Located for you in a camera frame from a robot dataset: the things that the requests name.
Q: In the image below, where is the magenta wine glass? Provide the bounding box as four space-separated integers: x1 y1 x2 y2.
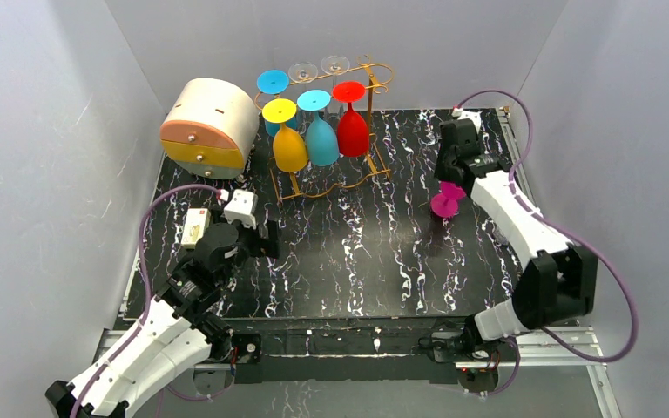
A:
430 181 467 219

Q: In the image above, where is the red wine glass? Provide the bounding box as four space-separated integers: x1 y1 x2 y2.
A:
332 81 369 158

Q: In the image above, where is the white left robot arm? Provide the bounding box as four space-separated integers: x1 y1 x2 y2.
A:
45 219 281 417

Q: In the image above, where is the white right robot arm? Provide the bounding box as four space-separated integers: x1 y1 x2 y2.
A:
435 118 598 354

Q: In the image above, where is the yellow wine glass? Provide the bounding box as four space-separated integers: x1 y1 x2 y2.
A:
262 98 308 173

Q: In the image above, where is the light blue wine glass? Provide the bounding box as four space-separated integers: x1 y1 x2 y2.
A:
297 90 340 166

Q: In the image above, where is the clear wine glass right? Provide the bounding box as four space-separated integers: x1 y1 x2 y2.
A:
320 56 350 76

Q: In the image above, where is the clear wine glass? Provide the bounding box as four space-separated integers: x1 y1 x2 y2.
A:
287 62 319 84
320 56 350 76

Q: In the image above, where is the rear blue wine glass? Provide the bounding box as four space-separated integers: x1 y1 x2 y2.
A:
256 70 299 138

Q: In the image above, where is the clear wine glass left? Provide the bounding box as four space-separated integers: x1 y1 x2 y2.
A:
287 62 319 84

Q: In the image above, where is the small white card box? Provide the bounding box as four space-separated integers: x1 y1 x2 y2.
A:
180 208 211 250

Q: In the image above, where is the small clear plastic cup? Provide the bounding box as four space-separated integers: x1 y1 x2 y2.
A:
492 223 510 247

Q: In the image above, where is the round drawer storage box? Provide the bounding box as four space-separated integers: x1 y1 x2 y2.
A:
159 78 260 180

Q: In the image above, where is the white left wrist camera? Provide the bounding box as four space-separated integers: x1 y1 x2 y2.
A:
220 189 258 229

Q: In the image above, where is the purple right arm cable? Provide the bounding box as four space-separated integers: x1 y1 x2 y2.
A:
452 89 640 399

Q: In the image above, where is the gold wire glass rack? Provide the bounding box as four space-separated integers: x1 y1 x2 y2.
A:
256 54 395 203

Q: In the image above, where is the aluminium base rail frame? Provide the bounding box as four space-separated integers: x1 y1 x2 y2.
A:
89 106 625 418

